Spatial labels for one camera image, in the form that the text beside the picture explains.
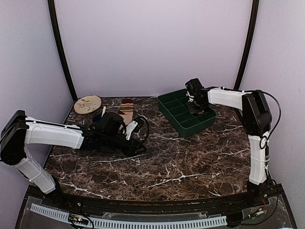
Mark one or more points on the white slotted cable duct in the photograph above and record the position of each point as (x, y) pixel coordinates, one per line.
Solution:
(81, 222)

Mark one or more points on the dark blue mug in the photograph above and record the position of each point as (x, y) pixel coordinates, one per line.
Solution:
(97, 118)

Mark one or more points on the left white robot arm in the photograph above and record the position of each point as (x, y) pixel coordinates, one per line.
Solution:
(22, 130)

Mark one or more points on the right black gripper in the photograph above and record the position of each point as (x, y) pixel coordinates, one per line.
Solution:
(192, 111)

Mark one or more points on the black front rail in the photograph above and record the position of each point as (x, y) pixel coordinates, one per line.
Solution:
(98, 206)

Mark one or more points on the green compartment tray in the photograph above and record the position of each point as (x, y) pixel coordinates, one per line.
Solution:
(174, 107)

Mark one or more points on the beige striped sock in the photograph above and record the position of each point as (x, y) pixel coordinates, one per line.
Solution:
(126, 110)

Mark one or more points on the black frame post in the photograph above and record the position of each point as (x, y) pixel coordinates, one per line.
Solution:
(60, 49)
(248, 44)

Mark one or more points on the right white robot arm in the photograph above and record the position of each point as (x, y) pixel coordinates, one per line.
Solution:
(255, 117)

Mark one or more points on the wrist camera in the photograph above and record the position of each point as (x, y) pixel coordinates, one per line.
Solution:
(194, 86)
(110, 123)

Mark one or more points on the left black frame post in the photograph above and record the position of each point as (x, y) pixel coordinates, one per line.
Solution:
(60, 49)

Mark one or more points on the wooden stick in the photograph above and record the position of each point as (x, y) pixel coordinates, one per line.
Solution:
(103, 111)

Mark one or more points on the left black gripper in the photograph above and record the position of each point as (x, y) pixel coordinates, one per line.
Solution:
(134, 144)

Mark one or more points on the round beige embroidered coaster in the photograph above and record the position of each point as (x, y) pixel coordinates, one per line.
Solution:
(87, 104)

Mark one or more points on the right black frame post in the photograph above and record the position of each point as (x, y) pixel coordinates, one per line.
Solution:
(248, 44)

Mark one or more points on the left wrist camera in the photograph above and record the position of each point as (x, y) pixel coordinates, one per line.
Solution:
(110, 123)

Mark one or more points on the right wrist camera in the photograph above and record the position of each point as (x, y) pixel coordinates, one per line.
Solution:
(194, 86)

